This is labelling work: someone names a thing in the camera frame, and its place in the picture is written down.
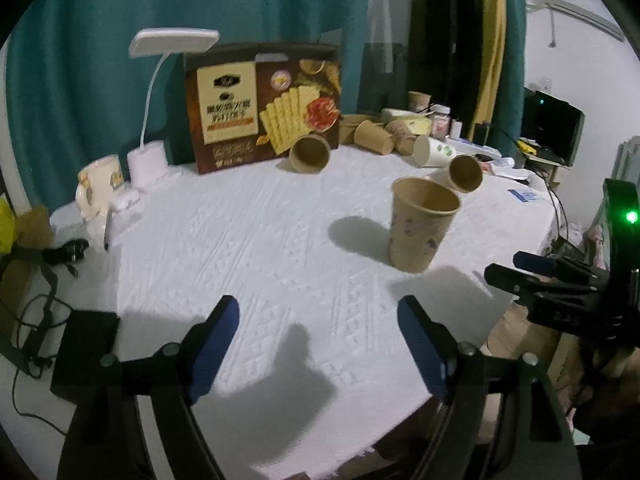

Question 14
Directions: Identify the black flat box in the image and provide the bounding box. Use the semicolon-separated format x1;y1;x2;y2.
49;309;121;402

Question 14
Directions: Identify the black cable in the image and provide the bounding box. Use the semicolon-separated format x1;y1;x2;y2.
0;255;76;436

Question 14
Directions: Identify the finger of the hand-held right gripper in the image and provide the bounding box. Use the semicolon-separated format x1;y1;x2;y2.
484;263;608;311
513;251;608;283

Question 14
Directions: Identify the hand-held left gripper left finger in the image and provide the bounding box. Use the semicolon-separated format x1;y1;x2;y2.
56;295;241;480

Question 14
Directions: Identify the black power adapter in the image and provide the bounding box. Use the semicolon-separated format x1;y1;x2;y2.
42;238;90;278

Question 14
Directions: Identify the cream printed mug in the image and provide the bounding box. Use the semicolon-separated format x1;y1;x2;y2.
75;154;125;221

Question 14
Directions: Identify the brown patterned paper cup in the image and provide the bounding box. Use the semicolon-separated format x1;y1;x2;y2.
388;176;461;274

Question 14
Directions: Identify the person's right hand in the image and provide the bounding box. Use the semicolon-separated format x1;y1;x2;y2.
570;344;640;443

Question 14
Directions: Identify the yellow plastic bag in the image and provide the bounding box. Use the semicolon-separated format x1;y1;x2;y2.
0;195;18;256

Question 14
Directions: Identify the white desk lamp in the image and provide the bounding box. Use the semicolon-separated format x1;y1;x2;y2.
126;28;221;192

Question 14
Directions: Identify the yellow hanging cloth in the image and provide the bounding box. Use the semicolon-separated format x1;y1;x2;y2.
470;0;508;138

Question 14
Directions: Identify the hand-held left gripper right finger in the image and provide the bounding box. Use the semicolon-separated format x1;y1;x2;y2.
397;295;584;480

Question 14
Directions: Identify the white paper cup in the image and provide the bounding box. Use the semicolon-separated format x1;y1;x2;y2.
413;135;463;168

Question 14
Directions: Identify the small white-lidded jar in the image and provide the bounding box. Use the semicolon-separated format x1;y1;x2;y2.
430;104;452;141

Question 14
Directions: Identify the black monitor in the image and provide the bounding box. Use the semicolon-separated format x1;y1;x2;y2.
520;87;586;167

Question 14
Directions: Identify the cardboard box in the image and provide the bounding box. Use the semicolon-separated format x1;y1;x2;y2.
480;302;581;401

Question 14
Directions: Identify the teal curtain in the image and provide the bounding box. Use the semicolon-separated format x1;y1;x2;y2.
7;0;416;211

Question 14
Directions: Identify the brown cracker box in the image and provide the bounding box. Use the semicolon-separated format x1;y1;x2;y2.
183;43;342;175

